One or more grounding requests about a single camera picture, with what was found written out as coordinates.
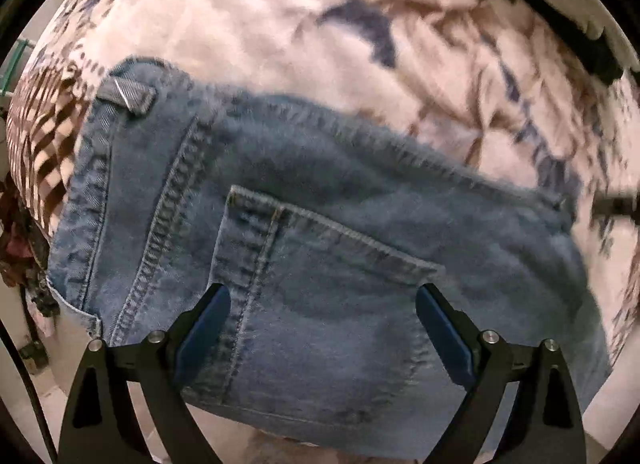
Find black cable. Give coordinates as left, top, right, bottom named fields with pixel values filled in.
left=0, top=316, right=60, bottom=464

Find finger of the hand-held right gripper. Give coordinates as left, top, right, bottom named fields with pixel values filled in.
left=592, top=196, right=640, bottom=225

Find green metal rack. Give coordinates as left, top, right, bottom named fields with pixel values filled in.
left=0, top=38, right=36, bottom=102

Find leaf print blanket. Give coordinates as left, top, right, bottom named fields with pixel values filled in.
left=6, top=0, right=640, bottom=464

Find dark red patterned cloth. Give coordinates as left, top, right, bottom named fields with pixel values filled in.
left=0, top=176, right=61, bottom=317

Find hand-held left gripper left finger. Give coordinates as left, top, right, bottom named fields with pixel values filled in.
left=58, top=283, right=232, bottom=464

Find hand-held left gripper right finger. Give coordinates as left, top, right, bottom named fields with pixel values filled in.
left=415, top=284, right=587, bottom=464

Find blue denim pants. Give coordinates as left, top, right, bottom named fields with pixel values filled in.
left=44, top=56, right=615, bottom=450

